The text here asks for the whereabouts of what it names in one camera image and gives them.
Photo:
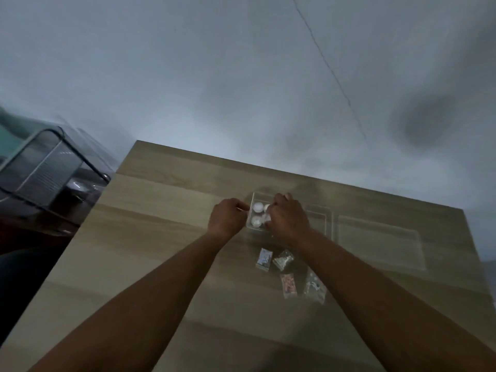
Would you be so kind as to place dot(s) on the person's right hand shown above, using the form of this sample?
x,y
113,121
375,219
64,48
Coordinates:
x,y
288,222

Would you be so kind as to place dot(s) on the person's left hand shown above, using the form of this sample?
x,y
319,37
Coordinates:
x,y
224,220

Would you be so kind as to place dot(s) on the person's right fingers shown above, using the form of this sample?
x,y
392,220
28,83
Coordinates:
x,y
279,203

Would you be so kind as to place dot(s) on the person's left thumb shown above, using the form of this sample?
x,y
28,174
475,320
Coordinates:
x,y
241,205

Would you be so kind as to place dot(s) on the clear plastic compartment box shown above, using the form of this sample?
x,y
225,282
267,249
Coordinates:
x,y
319,218

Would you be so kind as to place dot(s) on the person's left forearm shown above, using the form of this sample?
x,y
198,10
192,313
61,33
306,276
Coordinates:
x,y
147,306

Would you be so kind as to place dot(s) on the person's right forearm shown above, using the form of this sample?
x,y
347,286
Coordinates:
x,y
379,313

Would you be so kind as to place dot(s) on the small white round jar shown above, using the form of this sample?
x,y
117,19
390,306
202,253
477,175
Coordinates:
x,y
257,207
256,221

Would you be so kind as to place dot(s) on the small bag of silver beads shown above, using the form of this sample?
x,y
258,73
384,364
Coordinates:
x,y
283,260

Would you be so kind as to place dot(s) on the small bag of blue beads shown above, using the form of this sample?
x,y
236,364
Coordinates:
x,y
264,259

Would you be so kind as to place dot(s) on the small bag of pink beads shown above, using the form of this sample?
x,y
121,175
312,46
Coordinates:
x,y
288,285

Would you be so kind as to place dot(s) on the small clear bag of beads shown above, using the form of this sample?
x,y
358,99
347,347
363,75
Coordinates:
x,y
314,287

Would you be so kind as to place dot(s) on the clear plastic box lid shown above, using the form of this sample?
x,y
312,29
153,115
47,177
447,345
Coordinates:
x,y
381,242

